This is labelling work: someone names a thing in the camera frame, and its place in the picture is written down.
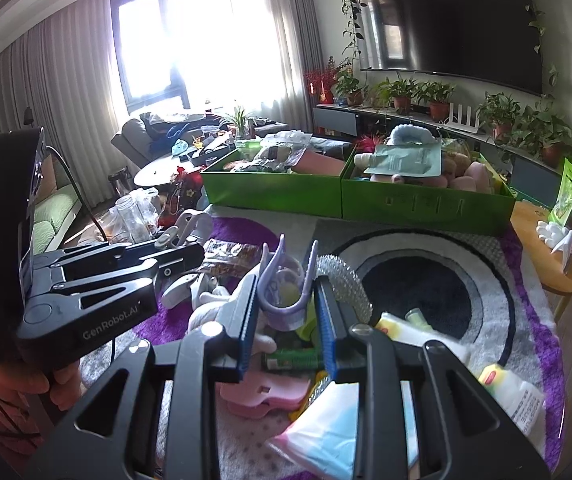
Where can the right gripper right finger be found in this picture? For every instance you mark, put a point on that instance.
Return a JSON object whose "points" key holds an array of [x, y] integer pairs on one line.
{"points": [[462, 432]]}

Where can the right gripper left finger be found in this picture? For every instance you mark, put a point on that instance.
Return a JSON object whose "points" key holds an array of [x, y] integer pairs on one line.
{"points": [[153, 411]]}

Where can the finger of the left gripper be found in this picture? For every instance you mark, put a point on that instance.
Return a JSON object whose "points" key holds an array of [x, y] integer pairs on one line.
{"points": [[88, 260], [128, 285]]}

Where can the white plush bunny toy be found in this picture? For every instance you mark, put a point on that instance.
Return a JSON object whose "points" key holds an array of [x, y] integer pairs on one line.
{"points": [[211, 306]]}

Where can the pink plastic clip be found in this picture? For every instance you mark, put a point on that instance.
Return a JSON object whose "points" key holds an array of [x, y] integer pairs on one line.
{"points": [[259, 393]]}

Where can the white grey garlic press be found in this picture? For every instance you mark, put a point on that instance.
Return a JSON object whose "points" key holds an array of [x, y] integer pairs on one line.
{"points": [[192, 226]]}

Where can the purple plastic clip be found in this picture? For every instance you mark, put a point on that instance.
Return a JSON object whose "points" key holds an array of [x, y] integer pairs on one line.
{"points": [[278, 266]]}

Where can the left hand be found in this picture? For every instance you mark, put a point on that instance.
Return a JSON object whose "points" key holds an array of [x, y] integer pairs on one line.
{"points": [[18, 380]]}

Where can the glass jars cluster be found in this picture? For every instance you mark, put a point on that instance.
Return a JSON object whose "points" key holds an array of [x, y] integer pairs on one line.
{"points": [[133, 218]]}

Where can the snack bag clear wrapper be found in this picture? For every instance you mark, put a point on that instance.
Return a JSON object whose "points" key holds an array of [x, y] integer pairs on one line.
{"points": [[232, 259]]}

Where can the green medicine bottle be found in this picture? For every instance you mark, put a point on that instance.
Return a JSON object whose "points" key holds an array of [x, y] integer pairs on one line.
{"points": [[293, 359]]}

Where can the red patterned bag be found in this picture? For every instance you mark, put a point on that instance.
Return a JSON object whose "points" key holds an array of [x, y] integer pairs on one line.
{"points": [[185, 193]]}

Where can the round coffee table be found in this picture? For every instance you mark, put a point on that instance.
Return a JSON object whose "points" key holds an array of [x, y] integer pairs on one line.
{"points": [[160, 171]]}

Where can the yellow scrubber sponge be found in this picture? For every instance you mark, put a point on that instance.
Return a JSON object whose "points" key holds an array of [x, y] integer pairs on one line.
{"points": [[321, 382]]}

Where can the large tissue pack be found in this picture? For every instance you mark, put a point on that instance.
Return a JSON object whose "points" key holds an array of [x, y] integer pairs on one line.
{"points": [[322, 440]]}

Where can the grey sofa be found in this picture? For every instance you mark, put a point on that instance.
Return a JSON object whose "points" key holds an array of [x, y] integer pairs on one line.
{"points": [[143, 139]]}

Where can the white tube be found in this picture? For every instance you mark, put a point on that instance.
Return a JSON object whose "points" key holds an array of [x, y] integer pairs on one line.
{"points": [[406, 333]]}

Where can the silver steel wool scrubber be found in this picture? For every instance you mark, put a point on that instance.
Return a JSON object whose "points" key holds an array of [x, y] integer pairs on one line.
{"points": [[346, 285]]}

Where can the left green storage box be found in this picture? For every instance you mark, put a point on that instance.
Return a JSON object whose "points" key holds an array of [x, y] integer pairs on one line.
{"points": [[315, 191]]}

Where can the green storage box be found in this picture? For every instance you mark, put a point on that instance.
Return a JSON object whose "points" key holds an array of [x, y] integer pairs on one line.
{"points": [[422, 207], [315, 191]]}

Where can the right green storage box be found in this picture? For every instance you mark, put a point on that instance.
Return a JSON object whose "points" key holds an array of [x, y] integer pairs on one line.
{"points": [[422, 207]]}

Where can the grey green face mask pack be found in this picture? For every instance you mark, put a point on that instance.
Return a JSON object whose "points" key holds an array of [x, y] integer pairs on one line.
{"points": [[407, 160]]}

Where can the blue fluffy headband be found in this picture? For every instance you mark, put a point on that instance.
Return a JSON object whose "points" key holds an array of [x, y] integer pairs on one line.
{"points": [[410, 134]]}

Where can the green standing pouch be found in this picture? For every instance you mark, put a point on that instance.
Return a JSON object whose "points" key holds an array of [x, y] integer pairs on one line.
{"points": [[562, 209]]}

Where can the black wall television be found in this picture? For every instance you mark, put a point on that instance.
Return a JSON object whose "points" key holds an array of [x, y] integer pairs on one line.
{"points": [[486, 40]]}

